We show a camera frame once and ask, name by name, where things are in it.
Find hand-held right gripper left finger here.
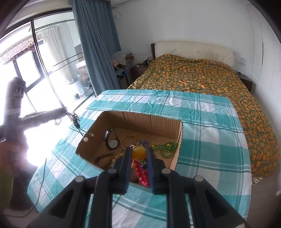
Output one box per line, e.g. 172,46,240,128
26,147,133,228

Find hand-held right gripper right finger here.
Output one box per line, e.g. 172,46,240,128
147,147,252,228

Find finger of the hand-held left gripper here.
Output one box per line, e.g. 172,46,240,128
19,108,68,128

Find red and amber bead bracelet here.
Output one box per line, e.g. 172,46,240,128
130,143,151,188

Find green bead necklace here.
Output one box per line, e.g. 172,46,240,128
152,142,179,158

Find thin gold hoop bangle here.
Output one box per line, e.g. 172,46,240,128
121,135,141,152

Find brown wooden bead bracelet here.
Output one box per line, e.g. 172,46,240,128
94,153,115,170

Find black wristwatch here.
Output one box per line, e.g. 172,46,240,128
104,129,120,150

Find thin chain with pearl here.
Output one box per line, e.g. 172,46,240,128
65,106,95,142

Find printed cardboard box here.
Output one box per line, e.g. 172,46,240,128
76,111,183,188

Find person's left forearm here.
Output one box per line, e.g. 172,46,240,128
0,140,16,211

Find black framed window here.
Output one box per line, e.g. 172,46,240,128
0,11,97,120

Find teal checked cloth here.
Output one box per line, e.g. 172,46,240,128
27,89,252,228

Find dark bag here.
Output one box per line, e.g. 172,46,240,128
115,66,132,89

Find brown nightstand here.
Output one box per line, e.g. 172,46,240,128
132,63,150,84
238,73,253,93

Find blue curtain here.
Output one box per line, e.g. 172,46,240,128
71,0,122,97

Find pile of clothes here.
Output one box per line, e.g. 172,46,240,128
111,51,134,69

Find bed with orange floral cover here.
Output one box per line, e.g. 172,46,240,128
127,54,280,178

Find cream padded headboard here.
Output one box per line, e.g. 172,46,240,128
151,41,235,66

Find white air conditioner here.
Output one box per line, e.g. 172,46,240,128
110,0,133,6

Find white wardrobe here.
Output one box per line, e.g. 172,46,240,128
250,13,281,154

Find black cable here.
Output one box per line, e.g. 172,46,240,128
4,158,48,218

